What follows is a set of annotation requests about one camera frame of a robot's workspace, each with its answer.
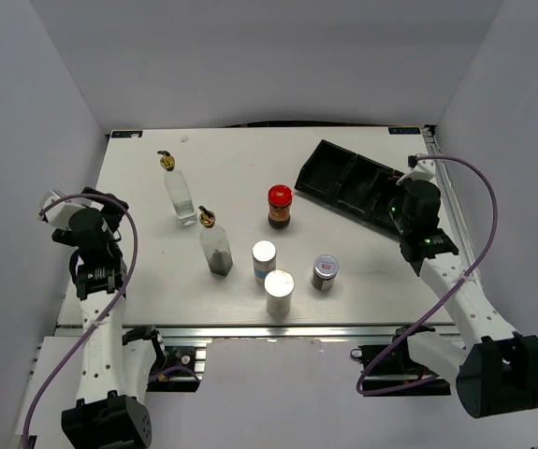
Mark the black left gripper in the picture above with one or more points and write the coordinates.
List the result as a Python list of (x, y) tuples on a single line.
[(110, 213)]

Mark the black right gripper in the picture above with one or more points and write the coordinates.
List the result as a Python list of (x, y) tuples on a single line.
[(404, 185)]

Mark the black compartment tray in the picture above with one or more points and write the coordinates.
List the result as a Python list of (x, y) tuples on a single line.
[(351, 184)]

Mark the clear glass oil bottle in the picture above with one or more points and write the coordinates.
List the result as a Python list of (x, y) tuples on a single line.
[(178, 190)]

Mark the red-label spice jar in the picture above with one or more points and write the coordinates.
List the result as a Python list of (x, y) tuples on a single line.
[(325, 271)]

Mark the dark-filled glass oil bottle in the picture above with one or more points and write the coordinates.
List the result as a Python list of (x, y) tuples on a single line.
[(214, 243)]

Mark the red-lid sauce jar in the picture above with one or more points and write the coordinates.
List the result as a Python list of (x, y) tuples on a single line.
[(280, 199)]

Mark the white silver-lid shaker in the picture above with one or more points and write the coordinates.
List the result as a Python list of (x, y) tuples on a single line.
[(279, 286)]

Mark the blue-label silver-lid shaker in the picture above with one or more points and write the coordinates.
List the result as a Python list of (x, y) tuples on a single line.
[(264, 255)]

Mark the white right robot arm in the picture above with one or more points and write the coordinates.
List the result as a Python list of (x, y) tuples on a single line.
[(496, 371)]

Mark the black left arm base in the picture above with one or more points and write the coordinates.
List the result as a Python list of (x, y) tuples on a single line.
[(179, 371)]

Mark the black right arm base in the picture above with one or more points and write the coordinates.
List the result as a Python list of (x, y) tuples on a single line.
[(368, 342)]

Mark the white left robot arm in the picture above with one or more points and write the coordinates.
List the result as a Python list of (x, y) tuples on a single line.
[(109, 411)]

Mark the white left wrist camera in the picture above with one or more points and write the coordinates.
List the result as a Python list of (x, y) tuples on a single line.
[(58, 216)]

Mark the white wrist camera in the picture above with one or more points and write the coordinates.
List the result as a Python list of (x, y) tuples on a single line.
[(58, 216), (420, 168)]

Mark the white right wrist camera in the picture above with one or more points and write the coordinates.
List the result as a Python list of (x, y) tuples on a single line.
[(420, 168)]

